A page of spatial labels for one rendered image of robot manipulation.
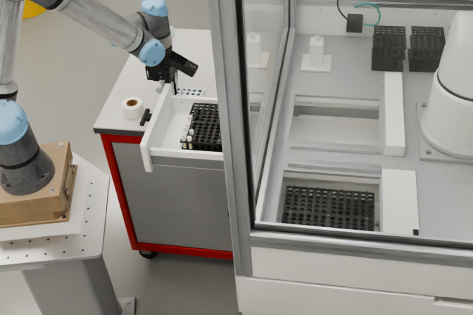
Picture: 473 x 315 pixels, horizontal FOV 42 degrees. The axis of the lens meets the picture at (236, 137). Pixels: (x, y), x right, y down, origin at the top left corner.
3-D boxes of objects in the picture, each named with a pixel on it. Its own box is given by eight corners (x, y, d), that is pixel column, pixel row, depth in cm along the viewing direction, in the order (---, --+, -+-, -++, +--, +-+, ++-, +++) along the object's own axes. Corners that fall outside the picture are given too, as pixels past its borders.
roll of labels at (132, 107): (139, 103, 211) (138, 93, 208) (147, 114, 206) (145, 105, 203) (120, 110, 209) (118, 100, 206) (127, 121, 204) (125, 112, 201)
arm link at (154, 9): (133, 1, 182) (158, -9, 185) (139, 32, 189) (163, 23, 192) (145, 11, 177) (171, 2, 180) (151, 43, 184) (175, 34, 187)
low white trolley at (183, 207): (131, 265, 254) (92, 126, 203) (168, 161, 299) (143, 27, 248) (271, 280, 244) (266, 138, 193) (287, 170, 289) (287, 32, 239)
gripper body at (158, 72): (154, 68, 203) (148, 37, 195) (179, 70, 201) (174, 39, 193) (147, 82, 197) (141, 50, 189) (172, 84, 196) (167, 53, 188)
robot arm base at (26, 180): (1, 201, 166) (-14, 176, 159) (1, 164, 177) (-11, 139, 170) (56, 187, 168) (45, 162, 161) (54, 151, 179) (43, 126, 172)
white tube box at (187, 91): (164, 110, 207) (162, 100, 205) (171, 94, 213) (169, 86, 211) (200, 112, 205) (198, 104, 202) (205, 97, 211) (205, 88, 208)
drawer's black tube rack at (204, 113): (182, 157, 178) (179, 140, 174) (195, 118, 191) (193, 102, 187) (257, 163, 175) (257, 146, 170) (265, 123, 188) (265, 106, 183)
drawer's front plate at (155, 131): (146, 173, 177) (139, 145, 170) (169, 109, 198) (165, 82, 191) (151, 173, 177) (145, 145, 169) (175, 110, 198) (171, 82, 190)
